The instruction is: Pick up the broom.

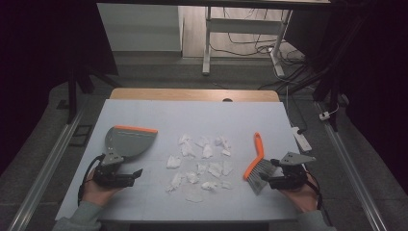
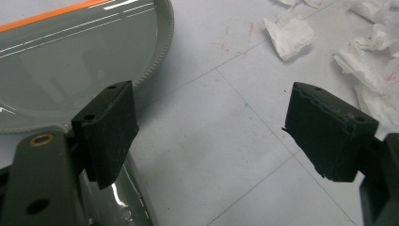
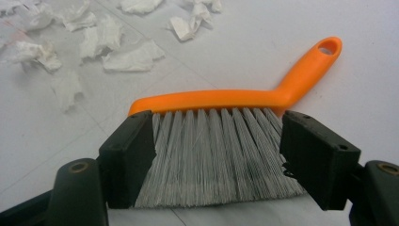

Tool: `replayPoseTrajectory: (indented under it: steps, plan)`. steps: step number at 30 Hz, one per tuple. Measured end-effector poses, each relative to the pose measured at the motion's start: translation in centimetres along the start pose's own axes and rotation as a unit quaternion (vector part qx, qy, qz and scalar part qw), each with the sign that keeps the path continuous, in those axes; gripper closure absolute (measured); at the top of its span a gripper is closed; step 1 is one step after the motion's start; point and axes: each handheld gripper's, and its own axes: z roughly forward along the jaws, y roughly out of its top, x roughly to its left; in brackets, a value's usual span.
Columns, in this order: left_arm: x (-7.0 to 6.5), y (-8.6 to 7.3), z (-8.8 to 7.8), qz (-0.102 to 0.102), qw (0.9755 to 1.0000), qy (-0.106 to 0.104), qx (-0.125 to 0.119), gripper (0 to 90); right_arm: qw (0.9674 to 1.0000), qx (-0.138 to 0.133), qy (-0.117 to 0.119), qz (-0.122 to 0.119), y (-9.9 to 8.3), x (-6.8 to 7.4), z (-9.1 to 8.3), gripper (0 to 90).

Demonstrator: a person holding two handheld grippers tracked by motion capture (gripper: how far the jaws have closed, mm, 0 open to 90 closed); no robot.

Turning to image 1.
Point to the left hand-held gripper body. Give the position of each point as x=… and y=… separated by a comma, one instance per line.
x=112, y=179

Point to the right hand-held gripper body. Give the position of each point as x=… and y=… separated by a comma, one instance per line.
x=288, y=176

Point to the orange brush with grey bristles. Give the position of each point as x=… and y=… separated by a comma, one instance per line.
x=258, y=150

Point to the grey dustpan with orange edge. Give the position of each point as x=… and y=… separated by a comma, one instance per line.
x=134, y=142

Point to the pile of white paper scraps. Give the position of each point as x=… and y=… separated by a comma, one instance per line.
x=187, y=149

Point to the person's left hand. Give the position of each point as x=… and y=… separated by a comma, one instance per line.
x=96, y=193

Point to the person's right hand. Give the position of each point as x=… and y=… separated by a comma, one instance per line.
x=301, y=199

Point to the small white adapter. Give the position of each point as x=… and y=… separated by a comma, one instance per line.
x=324, y=115

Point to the black stand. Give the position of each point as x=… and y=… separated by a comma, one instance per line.
x=72, y=96
x=333, y=93

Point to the white panel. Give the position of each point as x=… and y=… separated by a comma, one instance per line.
x=138, y=29

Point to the black floor frame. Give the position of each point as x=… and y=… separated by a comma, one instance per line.
x=81, y=135

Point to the metal rail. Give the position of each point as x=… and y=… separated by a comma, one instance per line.
x=352, y=183
x=45, y=173

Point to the white desk frame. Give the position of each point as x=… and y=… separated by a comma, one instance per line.
x=243, y=26

